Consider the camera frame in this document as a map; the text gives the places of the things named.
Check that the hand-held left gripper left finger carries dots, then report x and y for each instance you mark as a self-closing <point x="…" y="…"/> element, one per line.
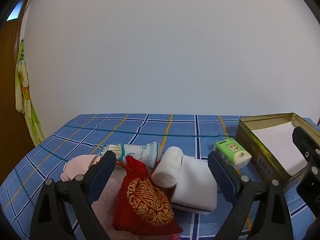
<point x="102" y="178"/>

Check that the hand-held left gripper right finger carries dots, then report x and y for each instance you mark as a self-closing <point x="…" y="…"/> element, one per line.
<point x="220" y="175"/>

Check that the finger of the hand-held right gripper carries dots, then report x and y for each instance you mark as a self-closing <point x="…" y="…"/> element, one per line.
<point x="308" y="150"/>

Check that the white sponge block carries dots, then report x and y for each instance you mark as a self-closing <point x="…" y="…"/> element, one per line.
<point x="195" y="182"/>

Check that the green tissue packet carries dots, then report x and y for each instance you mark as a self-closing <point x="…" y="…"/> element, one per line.
<point x="232" y="151"/>

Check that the gold tin box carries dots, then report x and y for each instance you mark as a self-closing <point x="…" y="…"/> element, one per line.
<point x="252" y="145"/>

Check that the cotton swab packet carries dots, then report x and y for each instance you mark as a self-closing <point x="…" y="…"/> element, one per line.
<point x="140" y="152"/>

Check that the white gauze roll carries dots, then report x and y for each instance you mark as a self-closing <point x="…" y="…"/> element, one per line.
<point x="167" y="167"/>

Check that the white paper sheet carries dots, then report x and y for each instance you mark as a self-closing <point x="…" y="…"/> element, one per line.
<point x="275" y="142"/>

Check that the blue plaid bed sheet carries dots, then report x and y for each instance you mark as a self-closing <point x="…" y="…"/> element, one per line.
<point x="175" y="127"/>

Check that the green yellow hanging cloth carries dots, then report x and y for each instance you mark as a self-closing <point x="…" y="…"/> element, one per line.
<point x="25" y="97"/>

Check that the wooden door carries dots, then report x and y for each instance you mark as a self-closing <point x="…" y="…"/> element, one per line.
<point x="10" y="105"/>

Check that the door transom window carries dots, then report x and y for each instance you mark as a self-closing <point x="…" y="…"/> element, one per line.
<point x="15" y="11"/>

